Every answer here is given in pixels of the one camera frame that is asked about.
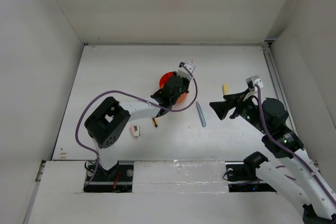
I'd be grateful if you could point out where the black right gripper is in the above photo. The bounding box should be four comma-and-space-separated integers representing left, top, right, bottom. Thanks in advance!
208, 88, 269, 134

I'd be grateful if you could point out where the thick yellow highlighter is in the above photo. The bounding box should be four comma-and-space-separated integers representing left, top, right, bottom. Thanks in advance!
222, 84, 229, 95

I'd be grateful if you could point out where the blue grey marker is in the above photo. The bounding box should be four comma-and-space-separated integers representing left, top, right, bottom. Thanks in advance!
195, 101, 206, 127

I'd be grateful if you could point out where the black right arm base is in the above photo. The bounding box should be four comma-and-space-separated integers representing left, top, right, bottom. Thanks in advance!
223, 152, 276, 193

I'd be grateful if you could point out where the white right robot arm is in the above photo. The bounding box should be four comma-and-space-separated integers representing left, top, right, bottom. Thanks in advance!
209, 91, 335, 223

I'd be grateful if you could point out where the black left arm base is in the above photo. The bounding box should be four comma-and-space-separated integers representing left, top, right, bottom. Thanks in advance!
83, 161, 134, 193

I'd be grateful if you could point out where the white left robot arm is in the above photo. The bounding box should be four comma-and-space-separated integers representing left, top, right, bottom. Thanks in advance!
84, 72, 192, 180

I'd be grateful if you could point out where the orange round divided container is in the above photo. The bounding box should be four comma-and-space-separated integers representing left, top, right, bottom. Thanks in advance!
159, 71, 189, 104

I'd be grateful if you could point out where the yellow black utility knife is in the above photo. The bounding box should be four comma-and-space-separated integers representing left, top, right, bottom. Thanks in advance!
152, 118, 158, 127

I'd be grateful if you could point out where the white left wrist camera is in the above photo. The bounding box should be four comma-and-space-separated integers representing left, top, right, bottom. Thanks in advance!
176, 62, 195, 81

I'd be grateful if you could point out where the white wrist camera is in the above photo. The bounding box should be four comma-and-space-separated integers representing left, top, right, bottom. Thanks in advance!
246, 75, 264, 90
176, 62, 195, 81

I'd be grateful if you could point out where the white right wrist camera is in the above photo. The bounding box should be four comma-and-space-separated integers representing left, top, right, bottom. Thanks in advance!
246, 75, 264, 90

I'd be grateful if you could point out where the aluminium side rail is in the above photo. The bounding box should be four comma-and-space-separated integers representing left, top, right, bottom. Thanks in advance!
262, 40, 297, 133

